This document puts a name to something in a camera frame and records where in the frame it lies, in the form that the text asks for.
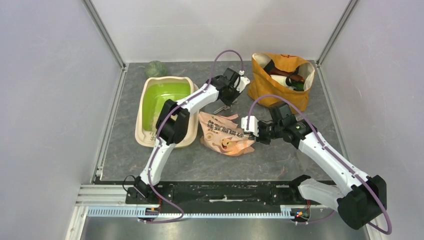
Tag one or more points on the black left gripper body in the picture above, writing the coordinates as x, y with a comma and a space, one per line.
232, 95

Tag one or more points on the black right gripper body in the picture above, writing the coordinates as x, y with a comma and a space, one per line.
267, 132

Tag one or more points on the pink cat litter bag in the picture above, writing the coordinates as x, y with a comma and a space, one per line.
222, 134

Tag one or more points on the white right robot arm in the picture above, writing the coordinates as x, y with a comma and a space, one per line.
357, 197

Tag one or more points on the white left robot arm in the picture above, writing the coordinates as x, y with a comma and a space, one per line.
173, 122

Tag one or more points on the beige litter pellets pile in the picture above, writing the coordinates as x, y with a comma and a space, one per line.
150, 116

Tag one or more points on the orange paper bag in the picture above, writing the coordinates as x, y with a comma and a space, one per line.
288, 76

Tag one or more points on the green fuzzy ball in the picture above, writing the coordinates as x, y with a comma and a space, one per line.
155, 69

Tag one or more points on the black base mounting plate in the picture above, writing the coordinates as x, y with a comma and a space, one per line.
219, 197

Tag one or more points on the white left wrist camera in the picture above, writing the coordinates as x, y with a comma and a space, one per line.
242, 82

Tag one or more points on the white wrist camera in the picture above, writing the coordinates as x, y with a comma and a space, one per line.
242, 82
249, 124

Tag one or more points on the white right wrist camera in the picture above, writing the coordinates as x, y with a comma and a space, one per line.
249, 124

